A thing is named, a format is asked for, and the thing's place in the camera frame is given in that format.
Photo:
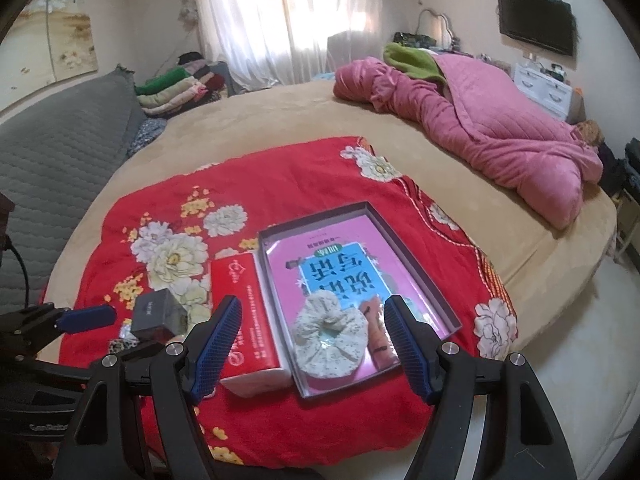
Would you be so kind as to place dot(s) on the black box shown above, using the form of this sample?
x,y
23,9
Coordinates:
x,y
160,315

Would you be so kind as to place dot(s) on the white drawer cabinet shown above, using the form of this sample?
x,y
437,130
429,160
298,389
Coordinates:
x,y
540,90

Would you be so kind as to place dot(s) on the red floral blanket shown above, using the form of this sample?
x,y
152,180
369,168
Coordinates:
x,y
310,180

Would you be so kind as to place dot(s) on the pink cloth packet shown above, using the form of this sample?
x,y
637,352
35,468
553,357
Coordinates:
x,y
380,345

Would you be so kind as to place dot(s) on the green cloth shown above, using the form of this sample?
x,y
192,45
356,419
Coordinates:
x,y
415,62

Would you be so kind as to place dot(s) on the pink book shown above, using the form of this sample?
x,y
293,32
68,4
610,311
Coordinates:
x,y
310,255

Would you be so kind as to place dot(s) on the brown cloth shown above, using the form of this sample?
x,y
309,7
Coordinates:
x,y
589,132

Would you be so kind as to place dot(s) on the dark patterned cloth item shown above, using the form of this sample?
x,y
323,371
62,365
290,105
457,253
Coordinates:
x,y
125,346

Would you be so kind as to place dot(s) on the stack of folded clothes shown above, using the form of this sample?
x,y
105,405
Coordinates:
x,y
170,90

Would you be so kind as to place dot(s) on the black television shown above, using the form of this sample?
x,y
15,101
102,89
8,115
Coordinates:
x,y
535,20

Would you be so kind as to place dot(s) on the beige bed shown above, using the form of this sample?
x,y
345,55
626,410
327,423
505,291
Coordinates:
x,y
300,110

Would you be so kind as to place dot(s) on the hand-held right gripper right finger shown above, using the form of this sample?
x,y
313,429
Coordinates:
x,y
407,345

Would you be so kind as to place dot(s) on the white metal headboard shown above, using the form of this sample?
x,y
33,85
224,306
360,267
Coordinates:
x,y
434,25

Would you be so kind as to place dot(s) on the white floral scrunchie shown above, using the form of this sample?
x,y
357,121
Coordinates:
x,y
325,345

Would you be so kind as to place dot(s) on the painted wardrobe door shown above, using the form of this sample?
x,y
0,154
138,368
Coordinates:
x,y
55,45

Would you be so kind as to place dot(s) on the grey box tray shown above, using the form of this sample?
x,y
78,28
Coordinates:
x,y
422,280

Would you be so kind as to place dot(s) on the grey quilted sofa cover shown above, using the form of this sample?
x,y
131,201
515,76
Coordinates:
x,y
60,160

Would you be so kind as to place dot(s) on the white curtain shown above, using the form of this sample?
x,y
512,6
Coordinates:
x,y
250,10

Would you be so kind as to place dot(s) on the pink quilt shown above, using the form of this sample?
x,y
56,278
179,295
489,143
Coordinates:
x,y
490,120

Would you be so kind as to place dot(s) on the blue patterned cloth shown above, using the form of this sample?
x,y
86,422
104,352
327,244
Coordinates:
x,y
147,135

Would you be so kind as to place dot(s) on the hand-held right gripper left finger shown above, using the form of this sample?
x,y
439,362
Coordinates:
x,y
217,345

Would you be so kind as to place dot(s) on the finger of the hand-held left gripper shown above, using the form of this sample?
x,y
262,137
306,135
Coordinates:
x,y
87,317

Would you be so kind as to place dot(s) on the red tissue pack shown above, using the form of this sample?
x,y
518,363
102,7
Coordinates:
x,y
245,320

